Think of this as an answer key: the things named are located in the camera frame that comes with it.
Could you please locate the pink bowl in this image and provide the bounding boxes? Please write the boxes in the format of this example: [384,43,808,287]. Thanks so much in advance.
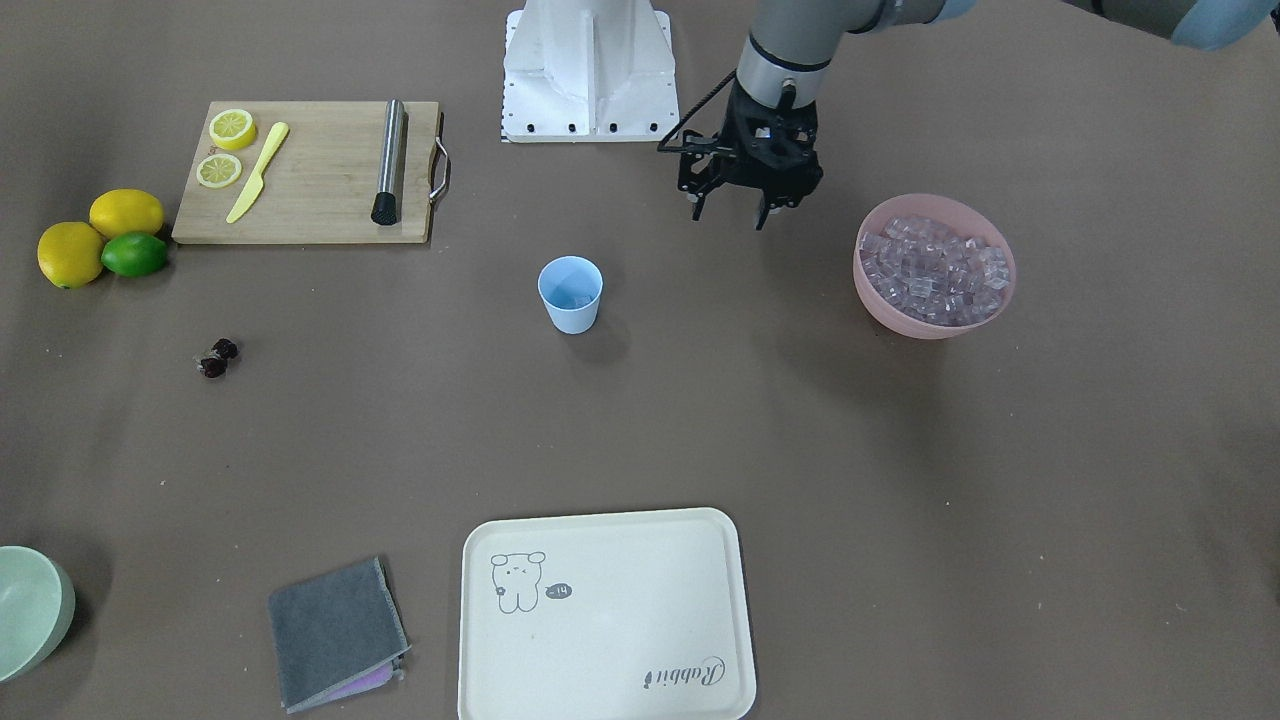
[852,193,1018,340]

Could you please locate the yellow lemon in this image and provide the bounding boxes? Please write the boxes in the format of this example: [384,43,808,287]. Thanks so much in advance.
[37,222,106,290]
[90,188,166,240]

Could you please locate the grey folded cloth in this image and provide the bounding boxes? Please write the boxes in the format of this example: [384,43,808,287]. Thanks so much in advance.
[266,556,411,714]

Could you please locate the steel muddler black tip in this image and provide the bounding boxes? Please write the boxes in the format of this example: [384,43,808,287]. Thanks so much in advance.
[370,99,407,225]

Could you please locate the yellow lemon lower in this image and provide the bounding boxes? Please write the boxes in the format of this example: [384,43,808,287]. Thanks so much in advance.
[37,222,106,290]

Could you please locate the green lime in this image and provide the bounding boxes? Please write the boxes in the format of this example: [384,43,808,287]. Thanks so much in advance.
[100,231,168,278]

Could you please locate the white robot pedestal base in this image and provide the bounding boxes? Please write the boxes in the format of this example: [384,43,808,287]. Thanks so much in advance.
[500,1,680,143]

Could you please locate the lemon half lower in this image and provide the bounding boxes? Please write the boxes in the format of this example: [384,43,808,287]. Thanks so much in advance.
[195,152,243,190]

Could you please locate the pile of ice cubes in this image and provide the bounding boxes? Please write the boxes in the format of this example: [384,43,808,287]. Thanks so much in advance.
[858,215,1014,327]

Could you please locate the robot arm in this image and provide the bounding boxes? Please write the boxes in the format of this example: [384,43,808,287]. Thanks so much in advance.
[659,1,1277,228]

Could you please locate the mint green bowl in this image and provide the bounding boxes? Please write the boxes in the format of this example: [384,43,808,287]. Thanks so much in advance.
[1,546,76,683]

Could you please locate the lemon half upper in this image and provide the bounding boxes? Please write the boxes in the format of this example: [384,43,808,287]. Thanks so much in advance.
[207,108,257,151]

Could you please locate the yellow plastic knife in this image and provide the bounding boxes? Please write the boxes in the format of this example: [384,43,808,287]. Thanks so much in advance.
[225,120,291,224]

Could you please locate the light blue cup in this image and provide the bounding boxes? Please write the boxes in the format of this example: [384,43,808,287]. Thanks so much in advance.
[538,256,604,334]

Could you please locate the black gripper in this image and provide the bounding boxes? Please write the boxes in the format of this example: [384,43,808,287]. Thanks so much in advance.
[658,78,823,231]

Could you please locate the lemon half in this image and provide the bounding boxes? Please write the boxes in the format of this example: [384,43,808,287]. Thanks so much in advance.
[195,152,243,190]
[207,108,257,151]

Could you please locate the cream rabbit tray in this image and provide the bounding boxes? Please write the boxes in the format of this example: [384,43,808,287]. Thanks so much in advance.
[457,507,758,719]

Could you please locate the bamboo cutting board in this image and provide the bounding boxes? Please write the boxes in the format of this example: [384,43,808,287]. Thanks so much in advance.
[172,100,449,245]

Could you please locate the yellow lemon upper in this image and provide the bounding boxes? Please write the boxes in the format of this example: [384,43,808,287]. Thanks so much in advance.
[90,188,166,240]

